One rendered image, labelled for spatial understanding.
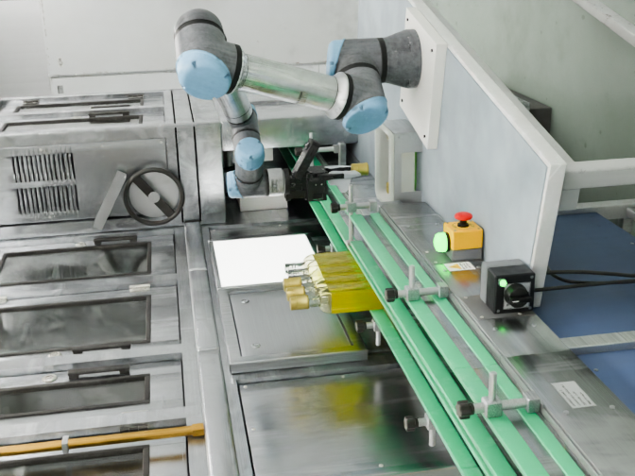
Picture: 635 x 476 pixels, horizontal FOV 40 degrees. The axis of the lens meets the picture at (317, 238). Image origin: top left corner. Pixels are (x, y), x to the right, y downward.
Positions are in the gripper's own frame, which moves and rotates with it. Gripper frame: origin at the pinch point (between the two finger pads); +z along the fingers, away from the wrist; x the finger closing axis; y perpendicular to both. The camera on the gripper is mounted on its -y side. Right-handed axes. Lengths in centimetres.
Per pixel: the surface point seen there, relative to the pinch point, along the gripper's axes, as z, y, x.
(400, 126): 12.8, -11.8, -0.2
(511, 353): 5, 4, 102
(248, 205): -22, 37, -84
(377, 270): -2.4, 14.8, 36.9
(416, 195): 15.4, 5.6, 8.4
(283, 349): -26, 34, 37
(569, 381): 11, 4, 113
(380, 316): -3.2, 24.1, 43.4
